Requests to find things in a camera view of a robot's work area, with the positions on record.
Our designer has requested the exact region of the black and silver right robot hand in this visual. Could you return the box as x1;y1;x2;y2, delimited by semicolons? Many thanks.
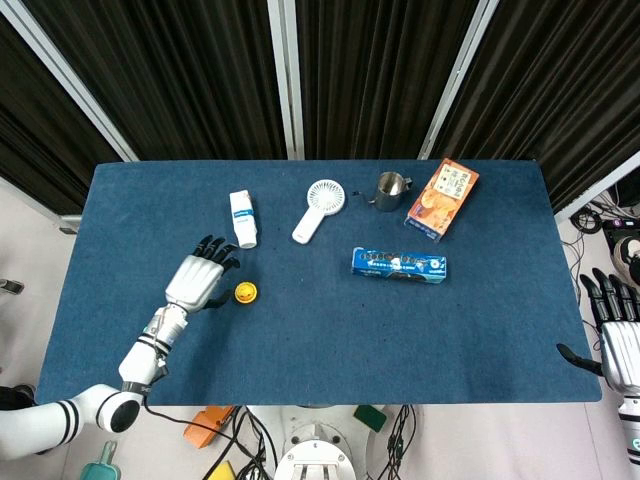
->
556;268;640;396

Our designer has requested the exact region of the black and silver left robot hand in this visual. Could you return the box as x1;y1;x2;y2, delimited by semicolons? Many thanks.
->
164;234;242;314

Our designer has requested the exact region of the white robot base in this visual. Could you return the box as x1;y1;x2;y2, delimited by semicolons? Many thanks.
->
247;404;387;480

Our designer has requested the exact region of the teal hand brush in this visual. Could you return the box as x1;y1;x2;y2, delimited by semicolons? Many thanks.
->
79;440;121;480

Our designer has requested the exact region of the yellow scalloped cup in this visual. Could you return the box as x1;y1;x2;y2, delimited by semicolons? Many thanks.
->
234;281;260;305

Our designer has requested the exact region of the white bottle with blue label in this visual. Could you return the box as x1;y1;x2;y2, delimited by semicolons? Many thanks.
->
228;189;260;250

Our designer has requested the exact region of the white and brown shoe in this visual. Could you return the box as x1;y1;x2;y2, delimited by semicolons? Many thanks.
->
612;236;640;277

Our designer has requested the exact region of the black device with purple light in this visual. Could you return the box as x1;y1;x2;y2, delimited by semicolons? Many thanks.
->
602;215;640;246

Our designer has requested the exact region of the blue table cloth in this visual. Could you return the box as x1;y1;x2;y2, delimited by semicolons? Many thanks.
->
34;158;604;407

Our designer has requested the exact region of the orange plastic object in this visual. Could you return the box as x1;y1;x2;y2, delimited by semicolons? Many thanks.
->
183;405;236;450

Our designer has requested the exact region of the white handheld fan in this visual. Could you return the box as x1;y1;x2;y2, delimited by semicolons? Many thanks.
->
291;179;348;246

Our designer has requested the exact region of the dark pleated curtain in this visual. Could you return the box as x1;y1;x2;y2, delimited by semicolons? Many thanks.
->
293;0;484;161
0;14;126;216
438;0;640;214
22;0;290;162

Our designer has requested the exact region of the blue Oreo cookie box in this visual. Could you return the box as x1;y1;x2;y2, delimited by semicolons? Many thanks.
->
350;246;448;287

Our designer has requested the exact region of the stainless steel spouted pitcher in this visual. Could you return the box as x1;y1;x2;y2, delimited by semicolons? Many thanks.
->
352;171;414;213

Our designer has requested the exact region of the green block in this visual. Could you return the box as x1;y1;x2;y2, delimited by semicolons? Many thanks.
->
353;405;388;432

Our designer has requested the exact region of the orange cookie box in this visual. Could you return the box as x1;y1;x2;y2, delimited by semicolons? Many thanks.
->
404;157;480;245

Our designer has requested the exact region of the black floor cable bundle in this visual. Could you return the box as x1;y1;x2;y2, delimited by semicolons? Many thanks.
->
378;404;417;480
563;188;621;281
219;405;279;480

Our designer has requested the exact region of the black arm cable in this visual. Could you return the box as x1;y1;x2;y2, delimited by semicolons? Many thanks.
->
143;397;236;444

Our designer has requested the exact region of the white frame post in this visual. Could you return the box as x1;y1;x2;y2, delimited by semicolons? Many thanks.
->
418;0;501;161
0;0;140;162
553;149;640;224
267;0;305;161

